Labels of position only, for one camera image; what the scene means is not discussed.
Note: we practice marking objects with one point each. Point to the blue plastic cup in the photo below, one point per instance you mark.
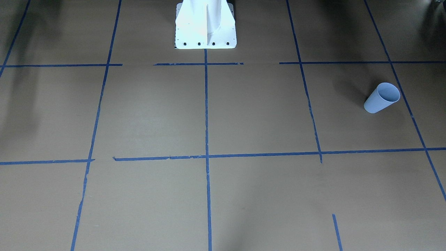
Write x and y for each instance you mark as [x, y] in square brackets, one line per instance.
[384, 95]

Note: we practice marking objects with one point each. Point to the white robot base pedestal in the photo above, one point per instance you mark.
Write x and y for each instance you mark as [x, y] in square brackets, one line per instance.
[205, 24]

